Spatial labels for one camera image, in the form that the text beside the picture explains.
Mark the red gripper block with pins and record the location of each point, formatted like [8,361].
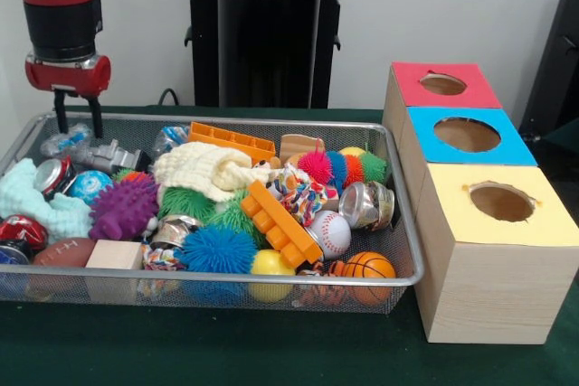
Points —
[68,77]

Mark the long orange toy brick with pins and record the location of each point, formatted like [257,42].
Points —
[231,140]

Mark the orange toy brick round studs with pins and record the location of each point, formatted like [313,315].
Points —
[280,223]

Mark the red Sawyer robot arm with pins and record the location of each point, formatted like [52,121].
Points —
[59,6]

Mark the clear shallow mesh bin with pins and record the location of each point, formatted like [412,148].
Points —
[118,296]

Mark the wooden box three holes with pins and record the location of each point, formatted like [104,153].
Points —
[488,277]

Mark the purple spiky ball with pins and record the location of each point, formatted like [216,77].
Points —
[124,207]

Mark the cream knitted cloth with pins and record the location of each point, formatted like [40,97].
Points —
[204,169]

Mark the green spiky ball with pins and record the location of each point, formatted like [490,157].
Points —
[237,217]

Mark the blue spiky ball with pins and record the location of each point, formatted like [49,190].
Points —
[215,249]

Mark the yellow ball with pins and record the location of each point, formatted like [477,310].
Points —
[270,268]

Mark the white baseball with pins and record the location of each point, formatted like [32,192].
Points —
[330,234]

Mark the crushed silver can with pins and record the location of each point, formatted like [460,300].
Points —
[366,205]

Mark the dark green table cloth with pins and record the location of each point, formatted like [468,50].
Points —
[271,350]

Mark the small orange basketball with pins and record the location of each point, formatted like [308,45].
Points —
[367,266]

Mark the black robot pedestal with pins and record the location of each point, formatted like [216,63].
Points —
[262,61]

